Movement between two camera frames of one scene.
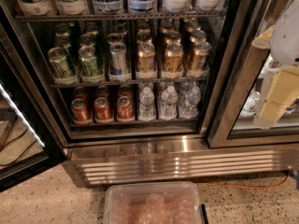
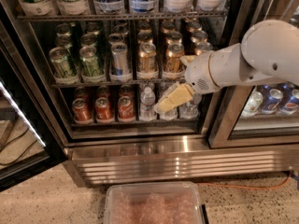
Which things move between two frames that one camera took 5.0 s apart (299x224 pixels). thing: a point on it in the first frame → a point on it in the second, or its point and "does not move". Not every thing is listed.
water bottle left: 147,110 does not move
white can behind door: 250,104 does not move
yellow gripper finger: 263,40 → 198,74
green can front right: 90,71 does not move
